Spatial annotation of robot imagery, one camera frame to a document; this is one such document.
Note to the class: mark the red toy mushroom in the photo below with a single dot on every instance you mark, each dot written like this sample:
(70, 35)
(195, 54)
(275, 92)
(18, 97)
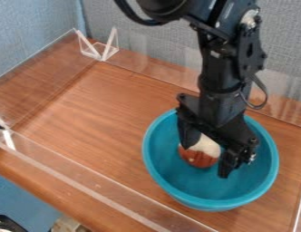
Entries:
(201, 155)

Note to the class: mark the blue plastic bowl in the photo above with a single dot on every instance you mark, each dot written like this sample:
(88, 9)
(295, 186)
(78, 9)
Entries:
(199, 188)

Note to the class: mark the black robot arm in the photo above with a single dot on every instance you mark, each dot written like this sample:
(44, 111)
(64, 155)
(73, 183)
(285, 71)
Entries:
(228, 28)

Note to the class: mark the clear acrylic corner bracket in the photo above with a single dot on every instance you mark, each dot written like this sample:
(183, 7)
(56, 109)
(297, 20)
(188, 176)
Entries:
(100, 51)

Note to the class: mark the clear acrylic front panel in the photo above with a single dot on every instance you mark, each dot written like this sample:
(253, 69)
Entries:
(46, 171)

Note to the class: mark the clear acrylic left panel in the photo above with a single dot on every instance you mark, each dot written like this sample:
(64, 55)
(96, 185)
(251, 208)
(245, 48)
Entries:
(36, 82)

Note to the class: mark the clear acrylic back panel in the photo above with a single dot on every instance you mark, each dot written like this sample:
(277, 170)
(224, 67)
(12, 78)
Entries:
(175, 63)

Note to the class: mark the clear acrylic panel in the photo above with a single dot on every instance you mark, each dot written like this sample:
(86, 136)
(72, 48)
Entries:
(46, 171)
(36, 82)
(175, 63)

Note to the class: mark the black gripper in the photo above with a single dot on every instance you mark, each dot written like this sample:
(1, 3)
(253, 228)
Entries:
(215, 114)

